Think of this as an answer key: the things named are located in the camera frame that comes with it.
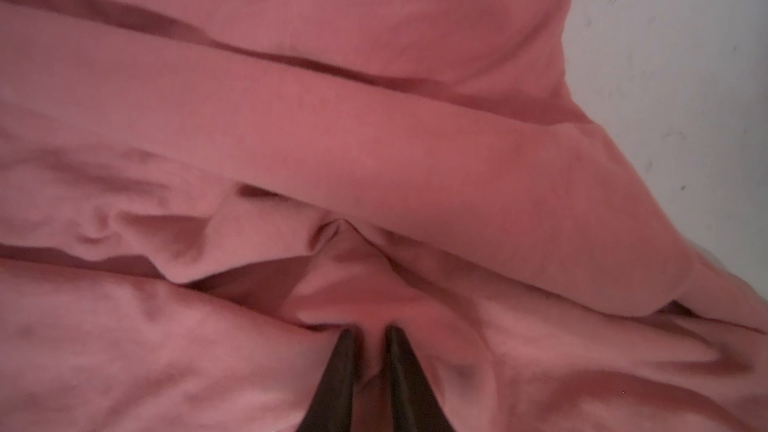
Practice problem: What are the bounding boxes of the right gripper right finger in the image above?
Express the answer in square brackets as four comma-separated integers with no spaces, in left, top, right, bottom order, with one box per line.
[385,325,455,432]

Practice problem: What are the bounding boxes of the pink t shirt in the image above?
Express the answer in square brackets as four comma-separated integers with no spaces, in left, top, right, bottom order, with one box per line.
[1,0,767,431]

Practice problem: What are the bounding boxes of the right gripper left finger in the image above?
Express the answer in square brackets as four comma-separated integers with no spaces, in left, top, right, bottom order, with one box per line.
[296,328,361,432]

